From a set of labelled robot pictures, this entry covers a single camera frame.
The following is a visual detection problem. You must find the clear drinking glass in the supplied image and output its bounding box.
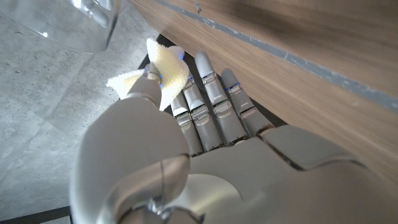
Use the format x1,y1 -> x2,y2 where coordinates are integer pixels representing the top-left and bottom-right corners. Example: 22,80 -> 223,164
0,0 -> 124,54

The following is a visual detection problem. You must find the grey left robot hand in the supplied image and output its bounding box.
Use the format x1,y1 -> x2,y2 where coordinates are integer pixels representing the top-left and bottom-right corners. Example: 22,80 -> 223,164
68,51 -> 398,224

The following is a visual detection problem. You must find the grey tape line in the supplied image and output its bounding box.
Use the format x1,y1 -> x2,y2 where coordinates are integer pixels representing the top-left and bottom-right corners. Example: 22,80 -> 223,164
154,0 -> 398,113

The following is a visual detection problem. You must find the yellow cloth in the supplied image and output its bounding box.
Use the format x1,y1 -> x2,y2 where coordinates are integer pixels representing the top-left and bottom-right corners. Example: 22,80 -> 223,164
105,37 -> 191,111

